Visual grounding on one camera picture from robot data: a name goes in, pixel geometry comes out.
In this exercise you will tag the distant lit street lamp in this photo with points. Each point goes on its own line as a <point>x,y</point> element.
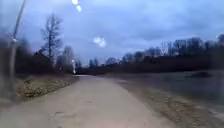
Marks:
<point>73,66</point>

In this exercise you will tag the grey asphalt path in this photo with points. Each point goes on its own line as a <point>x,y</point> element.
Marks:
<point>90,103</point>

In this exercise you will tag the distant line of trees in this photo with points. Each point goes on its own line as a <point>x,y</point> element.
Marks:
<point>160,58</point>

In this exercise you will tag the thin bare tree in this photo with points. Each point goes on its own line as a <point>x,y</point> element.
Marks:
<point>51,36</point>

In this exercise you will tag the grass verge with dry leaves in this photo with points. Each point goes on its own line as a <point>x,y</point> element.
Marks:
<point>40,85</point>

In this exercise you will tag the dark grass verge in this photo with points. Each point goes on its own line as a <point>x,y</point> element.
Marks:
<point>180,106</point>

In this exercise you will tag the grey water surface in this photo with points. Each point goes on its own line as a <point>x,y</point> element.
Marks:
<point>193,85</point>

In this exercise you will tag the dark bushes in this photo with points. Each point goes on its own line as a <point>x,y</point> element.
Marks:
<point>26,63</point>

